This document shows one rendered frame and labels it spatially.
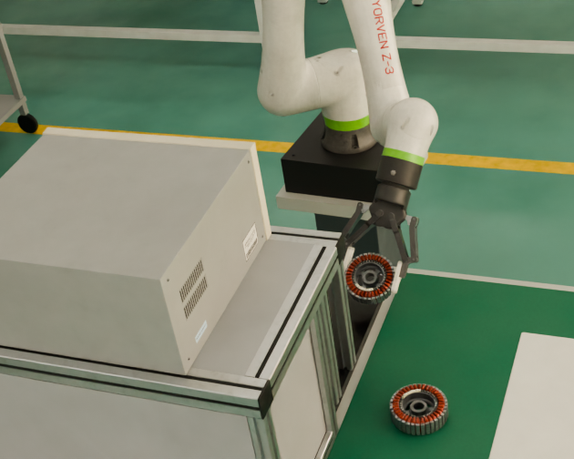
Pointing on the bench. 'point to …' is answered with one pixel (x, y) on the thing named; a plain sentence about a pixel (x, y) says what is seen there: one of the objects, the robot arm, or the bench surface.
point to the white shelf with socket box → (548, 401)
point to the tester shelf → (287, 266)
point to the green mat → (452, 362)
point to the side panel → (300, 406)
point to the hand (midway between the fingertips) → (370, 276)
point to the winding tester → (119, 245)
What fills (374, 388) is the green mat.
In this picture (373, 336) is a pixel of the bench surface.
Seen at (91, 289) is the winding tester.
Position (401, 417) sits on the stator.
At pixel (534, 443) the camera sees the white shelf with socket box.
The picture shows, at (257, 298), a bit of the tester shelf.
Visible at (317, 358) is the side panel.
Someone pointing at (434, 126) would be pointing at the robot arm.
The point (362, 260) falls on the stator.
